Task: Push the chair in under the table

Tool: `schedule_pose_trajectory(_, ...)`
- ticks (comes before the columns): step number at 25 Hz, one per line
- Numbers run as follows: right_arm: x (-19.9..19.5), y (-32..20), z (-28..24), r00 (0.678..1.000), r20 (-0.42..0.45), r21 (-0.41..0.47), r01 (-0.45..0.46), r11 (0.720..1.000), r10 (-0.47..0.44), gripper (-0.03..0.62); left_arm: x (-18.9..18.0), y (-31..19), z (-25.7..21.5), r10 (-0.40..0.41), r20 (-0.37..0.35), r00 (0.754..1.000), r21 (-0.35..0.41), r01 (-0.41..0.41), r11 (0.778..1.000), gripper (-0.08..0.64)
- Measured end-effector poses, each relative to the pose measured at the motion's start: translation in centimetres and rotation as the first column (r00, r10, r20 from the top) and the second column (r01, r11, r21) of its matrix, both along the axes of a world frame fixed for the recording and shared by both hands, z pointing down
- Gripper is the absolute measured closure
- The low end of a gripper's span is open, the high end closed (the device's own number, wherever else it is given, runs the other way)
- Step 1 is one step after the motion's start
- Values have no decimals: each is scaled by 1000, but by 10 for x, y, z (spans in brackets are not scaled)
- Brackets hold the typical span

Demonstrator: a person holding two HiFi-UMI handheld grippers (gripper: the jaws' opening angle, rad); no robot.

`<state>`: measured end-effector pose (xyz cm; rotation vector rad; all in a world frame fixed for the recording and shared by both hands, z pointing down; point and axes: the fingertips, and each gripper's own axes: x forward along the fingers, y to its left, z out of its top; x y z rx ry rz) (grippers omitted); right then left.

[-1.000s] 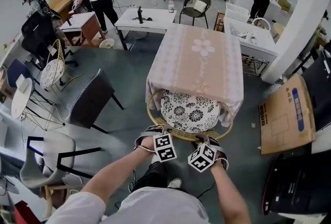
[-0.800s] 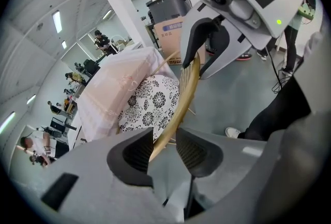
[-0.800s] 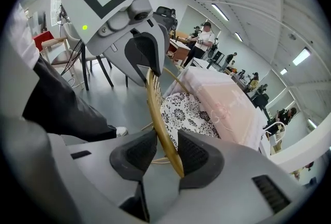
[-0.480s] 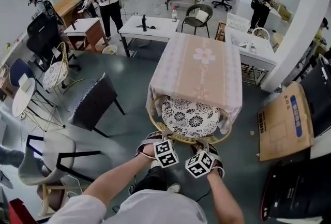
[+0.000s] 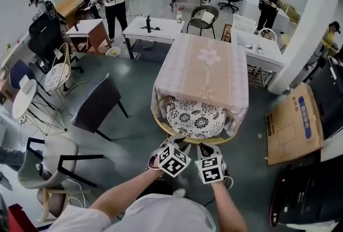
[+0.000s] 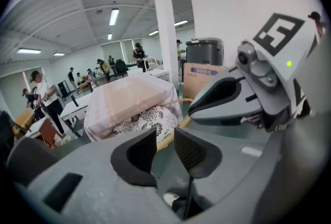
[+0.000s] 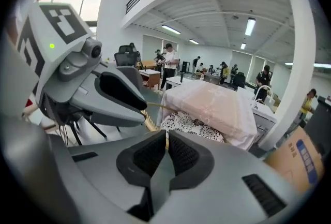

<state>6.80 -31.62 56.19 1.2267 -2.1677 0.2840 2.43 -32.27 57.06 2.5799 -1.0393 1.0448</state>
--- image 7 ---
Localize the floral round seat cushion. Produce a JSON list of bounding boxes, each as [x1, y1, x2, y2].
[[159, 110, 225, 144]]

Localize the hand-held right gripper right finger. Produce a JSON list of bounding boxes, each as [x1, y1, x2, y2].
[[155, 130, 306, 224]]

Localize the black office chair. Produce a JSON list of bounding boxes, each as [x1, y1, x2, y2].
[[113, 44, 142, 68], [232, 71, 246, 89]]

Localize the brown desk with white top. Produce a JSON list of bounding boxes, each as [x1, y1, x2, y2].
[[139, 69, 161, 91]]

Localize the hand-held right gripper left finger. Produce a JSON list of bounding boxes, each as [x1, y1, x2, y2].
[[67, 129, 168, 212]]

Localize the wooden desk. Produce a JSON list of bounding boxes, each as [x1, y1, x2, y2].
[[141, 59, 158, 70]]

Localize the table with pink tablecloth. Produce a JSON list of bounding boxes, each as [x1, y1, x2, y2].
[[157, 79, 259, 152]]

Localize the white desk with wire rack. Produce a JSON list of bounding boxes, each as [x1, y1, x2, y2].
[[248, 102, 278, 145]]

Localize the large brown cardboard box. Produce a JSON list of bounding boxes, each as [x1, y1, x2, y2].
[[263, 125, 327, 194]]

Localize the large glass window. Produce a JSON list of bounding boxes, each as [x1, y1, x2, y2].
[[36, 0, 104, 37]]

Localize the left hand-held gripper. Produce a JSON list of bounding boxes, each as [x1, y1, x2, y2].
[[17, 2, 148, 126]]

